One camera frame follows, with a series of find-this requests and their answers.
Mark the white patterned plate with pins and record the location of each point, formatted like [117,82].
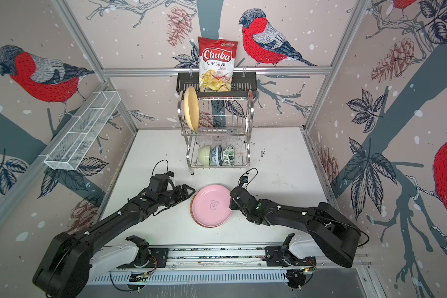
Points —
[192,214]

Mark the green leaf patterned bowl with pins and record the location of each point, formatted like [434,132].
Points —
[228,156]

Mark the silver two-tier dish rack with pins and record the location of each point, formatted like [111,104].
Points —
[225,119]

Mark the red Chuba chips bag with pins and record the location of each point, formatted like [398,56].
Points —
[217,55]

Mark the black wall shelf basket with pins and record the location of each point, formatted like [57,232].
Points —
[240,82]

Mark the aluminium frame corner post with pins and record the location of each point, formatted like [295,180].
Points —
[84,45]

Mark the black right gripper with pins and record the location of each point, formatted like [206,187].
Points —
[232,204]

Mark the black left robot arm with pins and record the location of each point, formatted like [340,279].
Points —
[66,266]

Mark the yellow plate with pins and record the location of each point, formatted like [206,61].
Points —
[191,108]

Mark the pink plate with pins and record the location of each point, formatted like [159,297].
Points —
[211,206]

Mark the white wire mesh basket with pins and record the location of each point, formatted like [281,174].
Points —
[79,138]

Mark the blue white patterned bowl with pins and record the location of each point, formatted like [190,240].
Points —
[216,156]

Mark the light green bowl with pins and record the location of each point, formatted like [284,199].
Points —
[204,156]

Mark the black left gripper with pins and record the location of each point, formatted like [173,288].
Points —
[184,192]

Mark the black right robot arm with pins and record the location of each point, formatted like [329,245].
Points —
[335,235]

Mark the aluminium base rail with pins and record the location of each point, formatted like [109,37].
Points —
[200,264]

